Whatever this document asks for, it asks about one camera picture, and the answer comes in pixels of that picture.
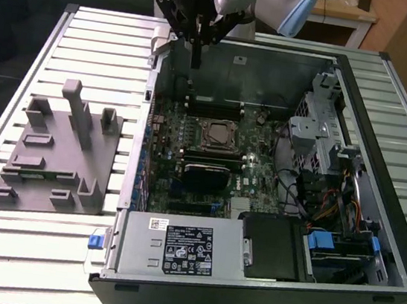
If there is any metal drive cage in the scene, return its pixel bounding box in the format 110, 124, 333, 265
281, 68, 353, 178

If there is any silver power supply unit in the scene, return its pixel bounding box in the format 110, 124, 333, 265
100, 205, 257, 292

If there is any black expansion slot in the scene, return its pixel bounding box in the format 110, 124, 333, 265
167, 198, 212, 216

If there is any silver square CPU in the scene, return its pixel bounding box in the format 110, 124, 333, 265
207, 121, 231, 146

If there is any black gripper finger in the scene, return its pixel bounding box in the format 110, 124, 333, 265
147, 0, 206, 70
195, 7, 246, 75

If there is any blue disk carrier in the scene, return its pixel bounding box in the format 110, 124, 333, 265
304, 227, 383, 265

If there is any grey plastic parts rack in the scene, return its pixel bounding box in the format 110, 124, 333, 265
0, 69, 129, 226

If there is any black open PC case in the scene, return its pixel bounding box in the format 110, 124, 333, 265
84, 17, 407, 304

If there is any metal socket cover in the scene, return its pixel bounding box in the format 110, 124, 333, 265
198, 117, 238, 155

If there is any black plastic shroud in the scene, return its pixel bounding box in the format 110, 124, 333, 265
230, 209, 321, 287

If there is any silver chipset heatsink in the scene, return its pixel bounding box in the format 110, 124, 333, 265
230, 196, 253, 221

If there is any CPU socket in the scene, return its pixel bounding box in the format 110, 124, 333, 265
194, 115, 241, 158

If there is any blue case latch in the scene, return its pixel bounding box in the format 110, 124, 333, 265
87, 232, 104, 251

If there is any pale blue teach pendant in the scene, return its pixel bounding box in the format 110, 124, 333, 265
277, 0, 321, 41

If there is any coloured wire bundle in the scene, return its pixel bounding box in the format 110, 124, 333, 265
307, 164, 369, 228

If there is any green motherboard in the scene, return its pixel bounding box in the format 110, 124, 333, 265
135, 94, 296, 229

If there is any black graphics card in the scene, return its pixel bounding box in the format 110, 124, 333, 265
179, 160, 231, 198

